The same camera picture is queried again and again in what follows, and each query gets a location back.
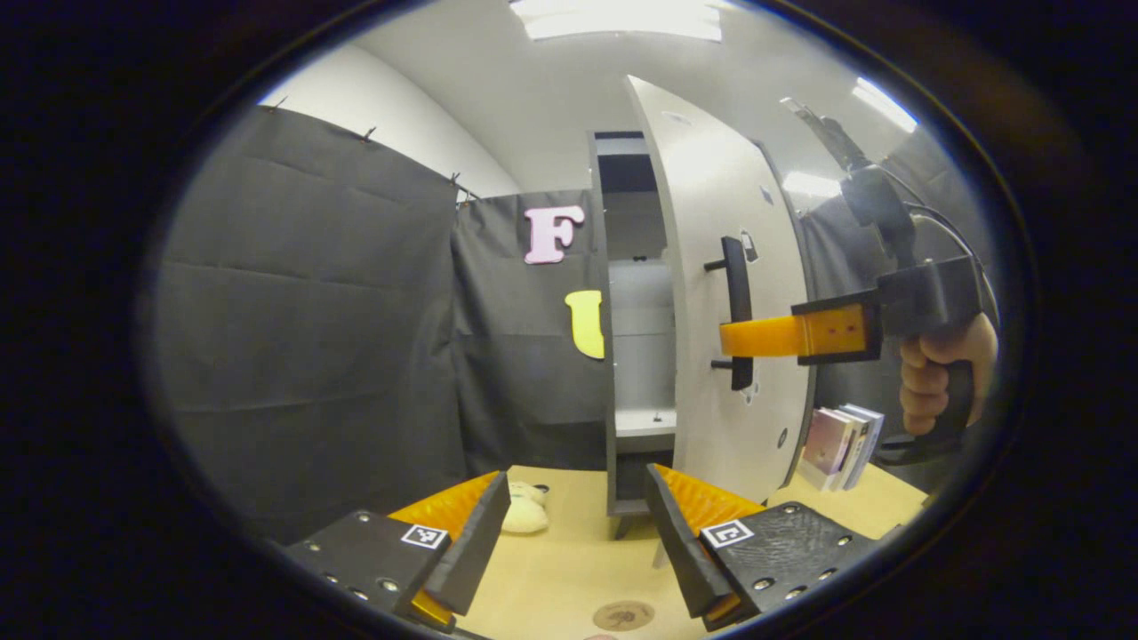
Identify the round brown coaster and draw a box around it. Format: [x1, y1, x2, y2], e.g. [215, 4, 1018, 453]
[593, 600, 656, 633]

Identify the grey cabinet door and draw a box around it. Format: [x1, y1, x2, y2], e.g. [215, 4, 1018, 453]
[625, 74, 817, 506]

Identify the dark grey cabinet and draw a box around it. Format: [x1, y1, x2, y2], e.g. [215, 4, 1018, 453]
[587, 131, 678, 540]

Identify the white cover book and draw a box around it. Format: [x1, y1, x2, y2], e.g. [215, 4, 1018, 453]
[836, 407, 874, 492]

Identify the blue-grey cover book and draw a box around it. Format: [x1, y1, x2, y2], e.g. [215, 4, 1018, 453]
[845, 403, 886, 490]

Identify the black backdrop cloth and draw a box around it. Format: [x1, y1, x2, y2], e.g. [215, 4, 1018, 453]
[147, 105, 1001, 543]

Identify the black cabinet door handle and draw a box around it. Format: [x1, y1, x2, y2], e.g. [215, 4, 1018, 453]
[704, 236, 755, 392]

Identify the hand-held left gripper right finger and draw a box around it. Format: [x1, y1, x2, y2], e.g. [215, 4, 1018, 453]
[645, 463, 877, 632]

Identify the white cabinet shelf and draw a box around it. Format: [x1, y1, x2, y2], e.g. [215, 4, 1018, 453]
[615, 409, 677, 438]

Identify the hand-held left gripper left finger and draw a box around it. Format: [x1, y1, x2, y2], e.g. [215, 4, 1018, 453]
[284, 471, 512, 634]

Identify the cream plush toy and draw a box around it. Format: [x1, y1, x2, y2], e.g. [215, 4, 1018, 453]
[501, 481, 550, 535]

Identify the ceiling light panel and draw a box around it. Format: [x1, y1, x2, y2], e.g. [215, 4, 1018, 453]
[511, 0, 723, 43]
[852, 77, 918, 134]
[782, 171, 841, 198]

